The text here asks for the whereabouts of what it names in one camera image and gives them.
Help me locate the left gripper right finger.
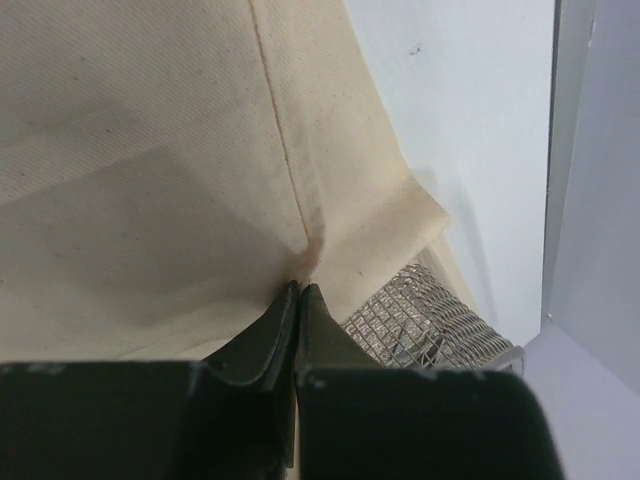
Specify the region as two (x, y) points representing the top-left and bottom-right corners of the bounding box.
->
(296, 284), (558, 479)

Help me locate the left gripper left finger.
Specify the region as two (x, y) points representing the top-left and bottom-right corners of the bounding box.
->
(1, 282), (300, 479)

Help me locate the beige wrapping cloth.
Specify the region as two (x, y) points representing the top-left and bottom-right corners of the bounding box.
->
(1, 1), (471, 361)

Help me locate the wire mesh instrument tray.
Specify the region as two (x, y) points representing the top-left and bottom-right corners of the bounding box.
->
(343, 263), (525, 375)

